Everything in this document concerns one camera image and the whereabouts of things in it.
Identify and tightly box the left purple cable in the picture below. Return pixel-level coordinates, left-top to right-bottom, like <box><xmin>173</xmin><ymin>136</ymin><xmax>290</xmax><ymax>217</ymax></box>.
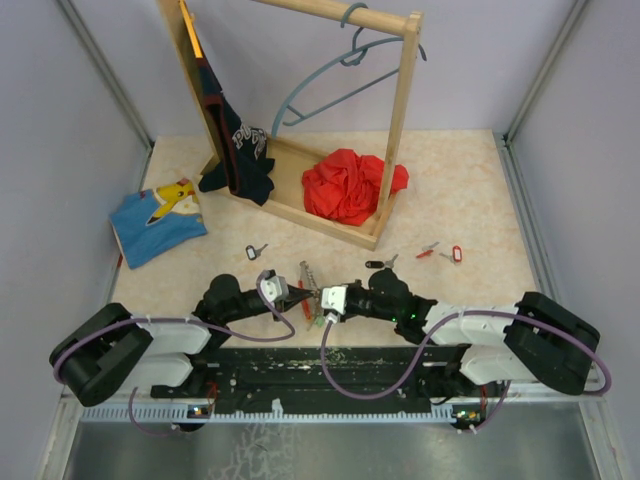
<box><xmin>52</xmin><ymin>269</ymin><xmax>297</xmax><ymax>439</ymax></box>

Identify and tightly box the red crumpled cloth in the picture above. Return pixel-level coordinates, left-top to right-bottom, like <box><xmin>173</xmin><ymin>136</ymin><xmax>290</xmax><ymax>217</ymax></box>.
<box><xmin>301</xmin><ymin>149</ymin><xmax>385</xmax><ymax>226</ymax></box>

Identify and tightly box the navy blue shirt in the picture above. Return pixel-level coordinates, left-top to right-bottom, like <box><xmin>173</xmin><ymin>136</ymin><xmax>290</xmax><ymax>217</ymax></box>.
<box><xmin>196</xmin><ymin>58</ymin><xmax>275</xmax><ymax>206</ymax></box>

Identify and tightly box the key with red handle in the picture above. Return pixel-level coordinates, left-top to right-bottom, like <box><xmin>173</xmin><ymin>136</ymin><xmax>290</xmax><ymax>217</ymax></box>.
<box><xmin>416</xmin><ymin>242</ymin><xmax>439</xmax><ymax>259</ymax></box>

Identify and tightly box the wooden clothes rack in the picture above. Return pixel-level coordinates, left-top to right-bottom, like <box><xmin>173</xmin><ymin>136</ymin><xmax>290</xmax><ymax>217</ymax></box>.
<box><xmin>157</xmin><ymin>1</ymin><xmax>424</xmax><ymax>251</ymax></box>

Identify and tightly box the grey key organiser plate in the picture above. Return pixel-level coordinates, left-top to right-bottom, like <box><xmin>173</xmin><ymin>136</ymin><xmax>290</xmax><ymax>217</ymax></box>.
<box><xmin>299</xmin><ymin>260</ymin><xmax>321</xmax><ymax>325</ymax></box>

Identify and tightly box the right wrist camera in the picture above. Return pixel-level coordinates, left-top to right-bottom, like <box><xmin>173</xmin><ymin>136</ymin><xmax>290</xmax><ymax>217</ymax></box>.
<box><xmin>321</xmin><ymin>285</ymin><xmax>347</xmax><ymax>324</ymax></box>

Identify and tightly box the grey slotted cable duct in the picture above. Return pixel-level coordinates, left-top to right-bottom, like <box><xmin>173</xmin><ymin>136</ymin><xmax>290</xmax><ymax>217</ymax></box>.
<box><xmin>79</xmin><ymin>402</ymin><xmax>494</xmax><ymax>425</ymax></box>

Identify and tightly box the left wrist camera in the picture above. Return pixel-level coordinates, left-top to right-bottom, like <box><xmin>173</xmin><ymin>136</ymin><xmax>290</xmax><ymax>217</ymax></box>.
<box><xmin>256</xmin><ymin>270</ymin><xmax>289</xmax><ymax>304</ymax></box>

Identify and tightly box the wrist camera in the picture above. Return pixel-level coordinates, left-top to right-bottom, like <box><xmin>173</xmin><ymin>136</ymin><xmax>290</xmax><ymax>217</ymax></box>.
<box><xmin>256</xmin><ymin>270</ymin><xmax>289</xmax><ymax>304</ymax></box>
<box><xmin>321</xmin><ymin>285</ymin><xmax>347</xmax><ymax>324</ymax></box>

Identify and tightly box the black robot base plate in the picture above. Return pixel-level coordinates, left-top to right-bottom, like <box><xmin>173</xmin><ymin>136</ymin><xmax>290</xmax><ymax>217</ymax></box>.
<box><xmin>151</xmin><ymin>346</ymin><xmax>504</xmax><ymax>415</ymax></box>

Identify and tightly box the key with green tag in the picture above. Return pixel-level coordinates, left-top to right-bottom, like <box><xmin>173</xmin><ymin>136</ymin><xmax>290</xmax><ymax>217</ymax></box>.
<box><xmin>307</xmin><ymin>316</ymin><xmax>325</xmax><ymax>331</ymax></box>

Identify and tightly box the key with grey tag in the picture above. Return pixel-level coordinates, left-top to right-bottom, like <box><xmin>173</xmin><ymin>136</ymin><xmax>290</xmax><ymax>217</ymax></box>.
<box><xmin>245</xmin><ymin>243</ymin><xmax>269</xmax><ymax>261</ymax></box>

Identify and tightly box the key with black tag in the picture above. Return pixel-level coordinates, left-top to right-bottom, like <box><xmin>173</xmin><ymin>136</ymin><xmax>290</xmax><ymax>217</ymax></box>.
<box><xmin>365</xmin><ymin>254</ymin><xmax>399</xmax><ymax>269</ymax></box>

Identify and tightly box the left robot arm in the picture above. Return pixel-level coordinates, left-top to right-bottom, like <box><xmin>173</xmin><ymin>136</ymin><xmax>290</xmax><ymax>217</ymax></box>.
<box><xmin>49</xmin><ymin>270</ymin><xmax>314</xmax><ymax>407</ymax></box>

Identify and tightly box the teal plastic hanger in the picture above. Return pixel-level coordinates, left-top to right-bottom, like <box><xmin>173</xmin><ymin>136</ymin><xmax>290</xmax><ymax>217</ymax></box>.
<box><xmin>270</xmin><ymin>1</ymin><xmax>428</xmax><ymax>137</ymax></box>

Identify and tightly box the blue Pikachu shirt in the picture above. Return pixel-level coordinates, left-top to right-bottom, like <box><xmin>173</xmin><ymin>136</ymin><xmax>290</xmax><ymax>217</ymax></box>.
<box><xmin>109</xmin><ymin>178</ymin><xmax>207</xmax><ymax>269</ymax></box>

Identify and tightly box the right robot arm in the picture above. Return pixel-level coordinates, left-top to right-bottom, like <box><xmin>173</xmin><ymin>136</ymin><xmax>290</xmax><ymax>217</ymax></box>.
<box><xmin>335</xmin><ymin>268</ymin><xmax>601</xmax><ymax>396</ymax></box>

